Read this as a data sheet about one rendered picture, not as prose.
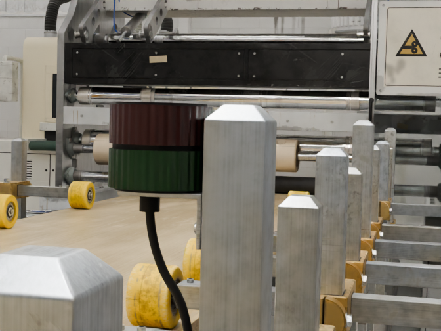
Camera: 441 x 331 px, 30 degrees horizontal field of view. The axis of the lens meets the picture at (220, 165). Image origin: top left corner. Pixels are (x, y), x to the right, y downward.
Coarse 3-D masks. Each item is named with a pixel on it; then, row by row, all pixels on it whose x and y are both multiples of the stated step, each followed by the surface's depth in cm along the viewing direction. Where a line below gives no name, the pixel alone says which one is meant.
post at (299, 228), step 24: (288, 216) 70; (312, 216) 69; (288, 240) 70; (312, 240) 69; (288, 264) 70; (312, 264) 69; (288, 288) 70; (312, 288) 70; (288, 312) 70; (312, 312) 70
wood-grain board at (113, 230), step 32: (32, 224) 204; (64, 224) 205; (96, 224) 207; (128, 224) 209; (160, 224) 210; (192, 224) 212; (96, 256) 158; (128, 256) 159; (128, 320) 108; (192, 320) 109
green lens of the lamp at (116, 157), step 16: (112, 160) 46; (128, 160) 45; (144, 160) 45; (160, 160) 45; (176, 160) 45; (192, 160) 46; (112, 176) 46; (128, 176) 45; (144, 176) 45; (160, 176) 45; (176, 176) 45; (192, 176) 46
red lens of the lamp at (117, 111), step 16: (112, 112) 46; (128, 112) 45; (144, 112) 45; (160, 112) 45; (176, 112) 45; (192, 112) 45; (208, 112) 46; (112, 128) 46; (128, 128) 45; (144, 128) 45; (160, 128) 45; (176, 128) 45; (192, 128) 45; (144, 144) 45; (160, 144) 45; (176, 144) 45; (192, 144) 46
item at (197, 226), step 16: (112, 144) 47; (128, 144) 46; (128, 192) 47; (144, 192) 45; (160, 192) 45; (176, 192) 46; (192, 192) 46; (144, 208) 48; (160, 256) 48; (160, 272) 48; (176, 288) 48
